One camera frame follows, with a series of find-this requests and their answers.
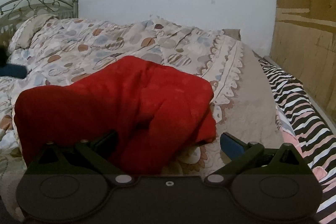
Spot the red long-sleeve shirt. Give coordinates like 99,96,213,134
14,56,217,174

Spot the patterned white quilt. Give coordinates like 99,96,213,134
1,18,284,223

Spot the striped black white pink sheet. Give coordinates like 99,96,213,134
259,59,335,223

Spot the pink cloth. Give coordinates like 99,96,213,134
282,131,327,181

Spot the beige patterned pillow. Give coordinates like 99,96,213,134
7,14,58,54

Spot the metal bed headboard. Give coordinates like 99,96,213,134
0,0,79,46

